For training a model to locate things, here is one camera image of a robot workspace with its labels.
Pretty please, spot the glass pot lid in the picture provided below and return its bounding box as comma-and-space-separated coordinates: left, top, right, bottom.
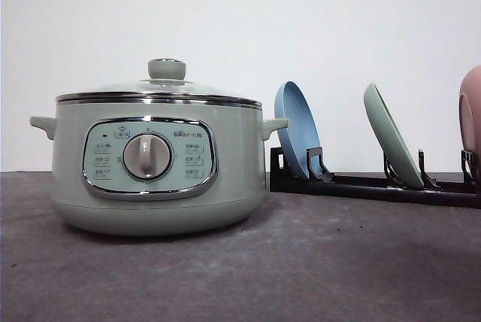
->
56, 57, 262, 107

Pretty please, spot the pink plate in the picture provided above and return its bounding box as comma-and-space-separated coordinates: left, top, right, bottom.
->
459, 65, 481, 185

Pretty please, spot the blue plate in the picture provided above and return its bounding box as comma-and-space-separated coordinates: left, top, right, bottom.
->
274, 80, 322, 179

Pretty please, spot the green electric steamer pot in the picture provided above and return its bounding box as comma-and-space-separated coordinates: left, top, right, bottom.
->
30, 97, 289, 235

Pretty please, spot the green plate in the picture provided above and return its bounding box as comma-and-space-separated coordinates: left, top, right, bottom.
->
364, 82, 424, 190

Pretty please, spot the black dish rack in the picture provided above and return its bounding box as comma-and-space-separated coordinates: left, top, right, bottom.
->
270, 147, 481, 207

